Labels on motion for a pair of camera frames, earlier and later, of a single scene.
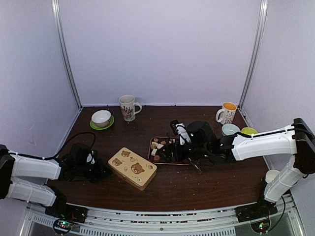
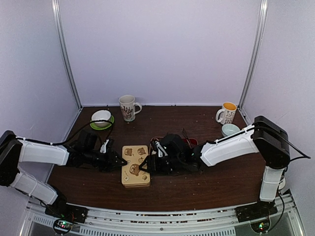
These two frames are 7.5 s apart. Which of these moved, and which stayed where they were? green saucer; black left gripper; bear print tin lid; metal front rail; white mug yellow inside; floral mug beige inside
Moved: black left gripper; bear print tin lid
Stayed: green saucer; floral mug beige inside; white mug yellow inside; metal front rail
